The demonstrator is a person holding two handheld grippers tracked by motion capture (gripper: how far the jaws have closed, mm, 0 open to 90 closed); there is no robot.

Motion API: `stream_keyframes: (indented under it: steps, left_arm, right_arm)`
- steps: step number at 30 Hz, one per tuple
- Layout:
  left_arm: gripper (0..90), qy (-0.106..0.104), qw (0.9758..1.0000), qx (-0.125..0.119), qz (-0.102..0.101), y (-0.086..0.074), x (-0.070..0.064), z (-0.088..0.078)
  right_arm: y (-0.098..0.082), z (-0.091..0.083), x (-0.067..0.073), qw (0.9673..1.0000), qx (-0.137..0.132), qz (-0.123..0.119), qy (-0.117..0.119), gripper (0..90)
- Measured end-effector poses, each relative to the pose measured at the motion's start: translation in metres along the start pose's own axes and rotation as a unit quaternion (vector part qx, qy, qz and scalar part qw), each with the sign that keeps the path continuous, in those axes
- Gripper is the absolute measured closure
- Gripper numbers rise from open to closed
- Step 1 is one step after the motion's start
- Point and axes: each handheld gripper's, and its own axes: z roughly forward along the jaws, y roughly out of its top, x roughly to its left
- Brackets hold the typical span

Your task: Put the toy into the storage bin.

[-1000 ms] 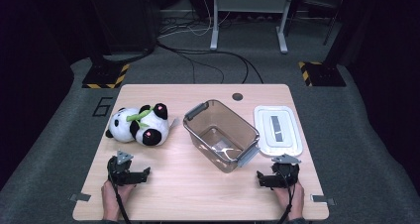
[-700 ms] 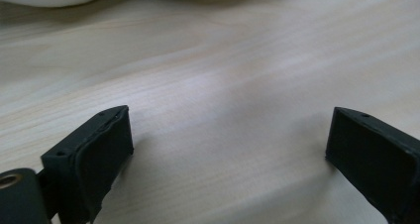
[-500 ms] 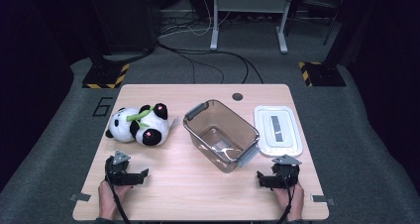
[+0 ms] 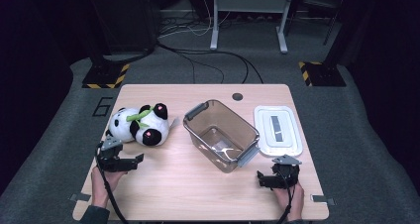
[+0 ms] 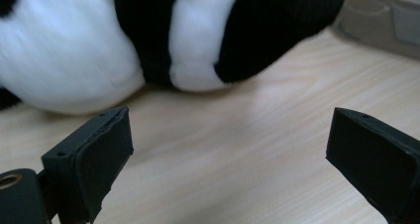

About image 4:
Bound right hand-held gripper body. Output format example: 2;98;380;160
268;154;302;189

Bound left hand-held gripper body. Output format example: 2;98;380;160
96;136;130;173

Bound panda plush toy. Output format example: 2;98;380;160
105;102;181;148

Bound white box lid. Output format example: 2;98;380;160
253;104;304;158

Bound clear brown storage box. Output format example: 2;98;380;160
182;99;262;174

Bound person's right hand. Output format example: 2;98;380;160
272;182;305;222

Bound person's left hand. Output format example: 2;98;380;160
90;166;128;208

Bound grey tape piece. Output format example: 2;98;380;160
310;194;336;206
68;193;92;202

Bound black stand base, striped edge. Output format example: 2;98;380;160
81;62;131;89
298;60;347;88

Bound large dark cabinet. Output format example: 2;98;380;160
83;0;159;58

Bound thin black stand leg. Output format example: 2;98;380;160
322;0;350;47

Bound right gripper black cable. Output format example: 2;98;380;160
276;170;297;224

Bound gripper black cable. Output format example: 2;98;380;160
276;170;297;224
95;143;129;224

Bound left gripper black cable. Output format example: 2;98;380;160
95;143;129;224

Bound black floor cables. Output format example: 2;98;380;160
155;40;265;85

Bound white floor cables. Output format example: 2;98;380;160
157;0;232;40

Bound white metal stand frame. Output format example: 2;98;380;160
210;0;296;55

